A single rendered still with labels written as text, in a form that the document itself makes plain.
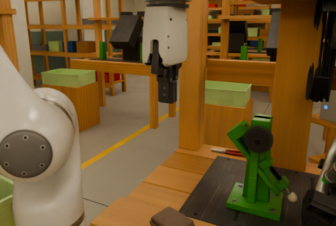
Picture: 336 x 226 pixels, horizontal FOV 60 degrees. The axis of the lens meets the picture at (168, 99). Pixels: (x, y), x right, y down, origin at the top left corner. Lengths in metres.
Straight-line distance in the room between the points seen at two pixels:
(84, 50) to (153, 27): 6.04
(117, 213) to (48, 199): 0.38
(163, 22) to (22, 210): 0.39
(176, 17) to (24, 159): 0.32
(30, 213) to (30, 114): 0.19
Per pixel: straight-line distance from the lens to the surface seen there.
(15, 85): 0.47
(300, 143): 1.21
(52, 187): 0.57
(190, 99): 1.25
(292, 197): 0.93
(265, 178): 0.90
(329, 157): 0.96
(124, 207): 0.92
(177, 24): 0.51
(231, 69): 1.27
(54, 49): 7.07
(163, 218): 0.82
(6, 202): 0.95
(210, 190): 1.00
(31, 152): 0.45
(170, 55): 0.49
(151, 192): 1.02
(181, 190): 1.03
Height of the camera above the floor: 1.42
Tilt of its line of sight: 14 degrees down
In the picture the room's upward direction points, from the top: straight up
